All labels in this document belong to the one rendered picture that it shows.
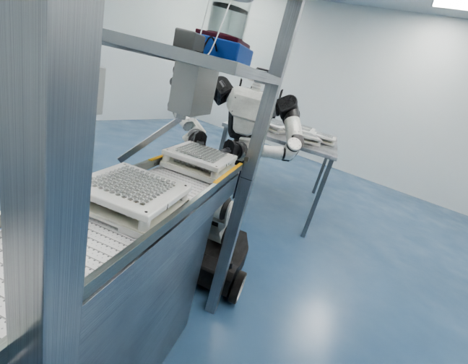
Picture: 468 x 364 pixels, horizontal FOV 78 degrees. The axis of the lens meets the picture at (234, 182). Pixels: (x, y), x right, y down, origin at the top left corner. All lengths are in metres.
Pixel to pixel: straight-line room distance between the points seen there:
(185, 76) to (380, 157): 5.25
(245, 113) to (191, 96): 0.58
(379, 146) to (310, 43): 2.40
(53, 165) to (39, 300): 0.16
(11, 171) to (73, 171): 0.05
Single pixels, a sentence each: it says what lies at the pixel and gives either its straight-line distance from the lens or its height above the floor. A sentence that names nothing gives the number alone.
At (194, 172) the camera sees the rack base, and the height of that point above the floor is 0.91.
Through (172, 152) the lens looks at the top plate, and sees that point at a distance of 1.17.
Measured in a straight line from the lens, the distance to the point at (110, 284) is 0.64.
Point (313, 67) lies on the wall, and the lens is 6.35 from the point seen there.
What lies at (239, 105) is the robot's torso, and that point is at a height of 1.14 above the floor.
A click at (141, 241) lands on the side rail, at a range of 0.67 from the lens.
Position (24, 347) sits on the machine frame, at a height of 0.94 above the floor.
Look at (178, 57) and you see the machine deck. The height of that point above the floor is 1.30.
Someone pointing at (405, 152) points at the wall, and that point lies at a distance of 6.12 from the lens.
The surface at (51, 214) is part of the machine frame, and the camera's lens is 0.34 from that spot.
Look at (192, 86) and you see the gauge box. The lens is 1.19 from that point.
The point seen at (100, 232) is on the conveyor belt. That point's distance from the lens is 0.76.
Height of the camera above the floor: 1.31
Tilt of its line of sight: 20 degrees down
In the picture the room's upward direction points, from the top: 15 degrees clockwise
